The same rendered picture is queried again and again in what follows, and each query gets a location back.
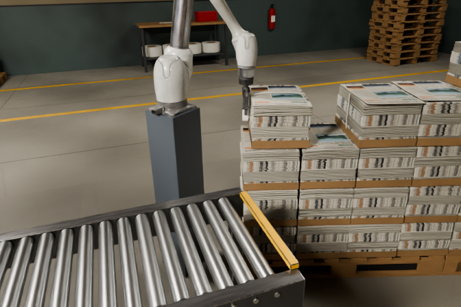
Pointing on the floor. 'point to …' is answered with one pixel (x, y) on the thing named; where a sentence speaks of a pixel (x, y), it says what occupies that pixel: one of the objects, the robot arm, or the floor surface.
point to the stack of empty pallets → (405, 29)
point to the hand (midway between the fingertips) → (245, 114)
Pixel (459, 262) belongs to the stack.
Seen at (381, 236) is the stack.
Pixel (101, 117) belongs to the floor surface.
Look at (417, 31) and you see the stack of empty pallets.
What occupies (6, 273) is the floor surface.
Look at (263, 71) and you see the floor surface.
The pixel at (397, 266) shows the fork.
